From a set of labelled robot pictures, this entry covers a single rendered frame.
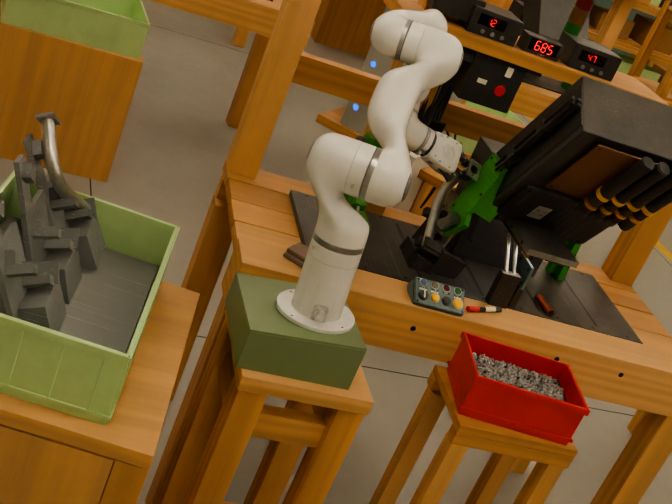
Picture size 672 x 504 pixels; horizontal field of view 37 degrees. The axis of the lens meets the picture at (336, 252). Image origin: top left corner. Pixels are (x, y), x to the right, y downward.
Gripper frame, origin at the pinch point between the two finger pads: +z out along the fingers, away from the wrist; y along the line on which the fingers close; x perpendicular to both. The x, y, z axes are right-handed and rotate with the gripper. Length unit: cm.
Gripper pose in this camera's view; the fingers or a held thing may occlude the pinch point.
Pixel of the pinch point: (467, 170)
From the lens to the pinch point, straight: 295.3
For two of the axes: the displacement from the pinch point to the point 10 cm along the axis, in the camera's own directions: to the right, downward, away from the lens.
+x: -5.3, 1.9, 8.3
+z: 7.9, 4.6, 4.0
